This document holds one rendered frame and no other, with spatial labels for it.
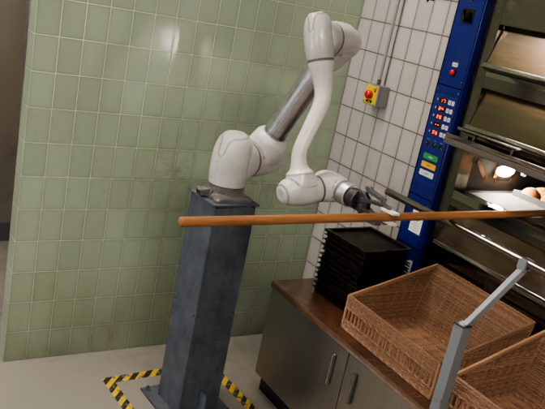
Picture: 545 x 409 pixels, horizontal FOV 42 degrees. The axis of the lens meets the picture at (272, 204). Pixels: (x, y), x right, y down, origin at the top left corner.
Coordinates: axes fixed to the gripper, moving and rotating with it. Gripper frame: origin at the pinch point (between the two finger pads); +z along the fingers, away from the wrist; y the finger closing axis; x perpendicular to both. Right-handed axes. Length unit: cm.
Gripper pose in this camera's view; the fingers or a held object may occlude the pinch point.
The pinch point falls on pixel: (388, 216)
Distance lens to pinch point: 246.8
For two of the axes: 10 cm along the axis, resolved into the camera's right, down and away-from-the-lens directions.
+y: -1.9, 9.4, 2.8
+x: -8.3, 0.0, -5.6
